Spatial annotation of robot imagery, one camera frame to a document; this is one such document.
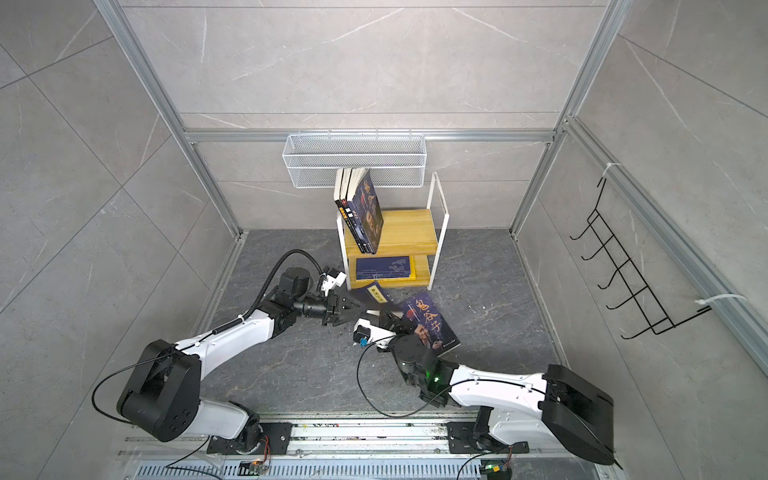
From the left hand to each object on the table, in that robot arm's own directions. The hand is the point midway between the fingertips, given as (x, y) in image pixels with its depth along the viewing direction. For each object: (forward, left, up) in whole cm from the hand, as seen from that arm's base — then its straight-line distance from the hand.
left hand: (362, 307), depth 77 cm
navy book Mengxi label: (+14, -3, -15) cm, 21 cm away
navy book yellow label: (+22, -7, -12) cm, 26 cm away
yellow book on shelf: (+19, -16, -14) cm, 29 cm away
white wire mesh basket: (+50, -11, +11) cm, 53 cm away
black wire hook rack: (-11, -62, +13) cm, 65 cm away
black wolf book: (+20, 0, +15) cm, 25 cm away
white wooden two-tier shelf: (+22, -14, +1) cm, 26 cm away
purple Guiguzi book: (+2, -21, -17) cm, 27 cm away
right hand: (0, -7, +1) cm, 7 cm away
